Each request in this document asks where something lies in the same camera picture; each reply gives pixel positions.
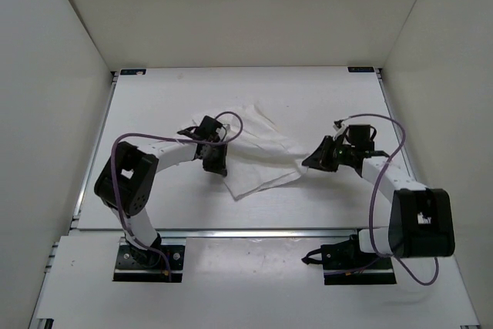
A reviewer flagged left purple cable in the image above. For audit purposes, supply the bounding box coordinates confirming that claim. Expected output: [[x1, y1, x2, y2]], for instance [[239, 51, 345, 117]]
[[109, 112, 243, 280]]

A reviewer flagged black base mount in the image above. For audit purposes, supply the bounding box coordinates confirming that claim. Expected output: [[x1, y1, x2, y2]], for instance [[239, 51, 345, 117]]
[[112, 237, 186, 283], [301, 234, 397, 286]]

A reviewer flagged white pleated skirt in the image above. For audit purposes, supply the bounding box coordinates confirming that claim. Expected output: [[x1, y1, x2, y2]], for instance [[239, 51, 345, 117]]
[[180, 103, 308, 200]]

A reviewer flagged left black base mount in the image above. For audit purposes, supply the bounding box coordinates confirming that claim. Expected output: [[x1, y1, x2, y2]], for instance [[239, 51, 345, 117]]
[[112, 237, 186, 283]]

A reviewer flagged purple cable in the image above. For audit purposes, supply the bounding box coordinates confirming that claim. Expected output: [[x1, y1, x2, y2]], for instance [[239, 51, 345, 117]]
[[323, 114, 440, 287], [109, 112, 243, 280]]

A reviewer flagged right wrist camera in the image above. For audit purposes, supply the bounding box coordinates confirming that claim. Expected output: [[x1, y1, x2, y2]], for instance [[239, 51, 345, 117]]
[[333, 119, 347, 139]]

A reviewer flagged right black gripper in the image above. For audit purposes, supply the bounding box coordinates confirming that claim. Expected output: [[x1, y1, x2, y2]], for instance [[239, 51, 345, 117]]
[[303, 136, 355, 173]]

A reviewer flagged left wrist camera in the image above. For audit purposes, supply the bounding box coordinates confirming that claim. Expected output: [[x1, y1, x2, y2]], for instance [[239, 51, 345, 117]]
[[218, 124, 230, 140]]

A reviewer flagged right blue corner label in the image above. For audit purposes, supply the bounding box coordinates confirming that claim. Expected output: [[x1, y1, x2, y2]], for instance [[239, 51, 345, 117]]
[[347, 66, 374, 73]]

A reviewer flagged blue corner label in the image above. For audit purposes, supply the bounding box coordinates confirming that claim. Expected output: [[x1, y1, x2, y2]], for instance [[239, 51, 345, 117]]
[[119, 69, 146, 76], [347, 66, 374, 73]]

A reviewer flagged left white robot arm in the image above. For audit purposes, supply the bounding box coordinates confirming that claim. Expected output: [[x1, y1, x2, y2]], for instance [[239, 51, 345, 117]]
[[94, 116, 228, 271]]

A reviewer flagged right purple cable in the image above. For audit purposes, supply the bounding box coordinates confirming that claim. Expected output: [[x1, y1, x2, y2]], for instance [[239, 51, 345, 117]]
[[323, 114, 440, 287]]

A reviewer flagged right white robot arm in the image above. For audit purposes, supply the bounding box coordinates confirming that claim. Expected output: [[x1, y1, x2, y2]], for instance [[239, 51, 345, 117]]
[[302, 124, 455, 268]]

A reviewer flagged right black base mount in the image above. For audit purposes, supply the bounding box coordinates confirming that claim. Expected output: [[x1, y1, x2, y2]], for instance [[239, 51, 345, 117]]
[[301, 234, 397, 286]]

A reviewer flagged left blue corner label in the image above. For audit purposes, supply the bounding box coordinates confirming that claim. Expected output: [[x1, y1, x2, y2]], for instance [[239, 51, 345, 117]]
[[119, 69, 146, 76]]

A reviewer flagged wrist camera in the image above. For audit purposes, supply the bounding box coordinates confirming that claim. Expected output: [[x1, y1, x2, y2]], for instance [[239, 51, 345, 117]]
[[218, 124, 230, 140], [333, 119, 347, 139]]

